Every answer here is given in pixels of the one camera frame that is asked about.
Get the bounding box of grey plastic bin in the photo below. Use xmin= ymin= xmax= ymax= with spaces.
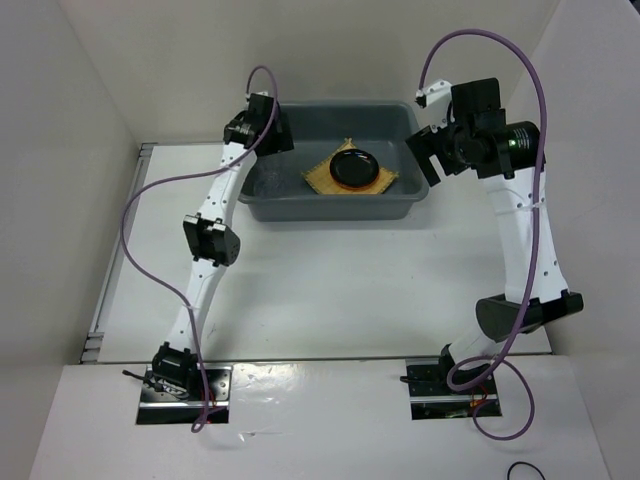
xmin=239 ymin=100 xmax=429 ymax=222

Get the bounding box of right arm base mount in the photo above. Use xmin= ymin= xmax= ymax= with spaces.
xmin=400 ymin=358 xmax=502 ymax=420

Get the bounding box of black cable loop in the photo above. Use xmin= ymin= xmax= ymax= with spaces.
xmin=508 ymin=460 xmax=549 ymax=480

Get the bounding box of woven bamboo mat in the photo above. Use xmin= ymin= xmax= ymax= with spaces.
xmin=303 ymin=138 xmax=399 ymax=195

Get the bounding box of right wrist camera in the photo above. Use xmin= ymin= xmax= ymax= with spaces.
xmin=415 ymin=79 xmax=452 ymax=133

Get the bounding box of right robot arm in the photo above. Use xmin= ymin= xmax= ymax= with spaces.
xmin=406 ymin=78 xmax=584 ymax=393

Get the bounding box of orange plate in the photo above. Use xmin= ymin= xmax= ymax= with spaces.
xmin=335 ymin=182 xmax=374 ymax=192

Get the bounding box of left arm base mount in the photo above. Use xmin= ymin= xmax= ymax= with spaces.
xmin=122 ymin=366 xmax=232 ymax=425

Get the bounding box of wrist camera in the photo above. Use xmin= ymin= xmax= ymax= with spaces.
xmin=245 ymin=91 xmax=271 ymax=102
xmin=415 ymin=79 xmax=452 ymax=133

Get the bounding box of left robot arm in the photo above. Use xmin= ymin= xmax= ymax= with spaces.
xmin=152 ymin=93 xmax=293 ymax=400

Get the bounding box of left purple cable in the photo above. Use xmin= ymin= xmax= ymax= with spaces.
xmin=121 ymin=65 xmax=279 ymax=432

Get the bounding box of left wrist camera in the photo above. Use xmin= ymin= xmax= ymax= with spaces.
xmin=245 ymin=91 xmax=271 ymax=102

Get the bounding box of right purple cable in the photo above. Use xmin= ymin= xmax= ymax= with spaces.
xmin=418 ymin=29 xmax=547 ymax=441

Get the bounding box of purple cable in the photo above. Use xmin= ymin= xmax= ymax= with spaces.
xmin=418 ymin=29 xmax=547 ymax=441
xmin=121 ymin=65 xmax=279 ymax=432

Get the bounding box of black plate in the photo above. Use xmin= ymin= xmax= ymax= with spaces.
xmin=329 ymin=148 xmax=380 ymax=186

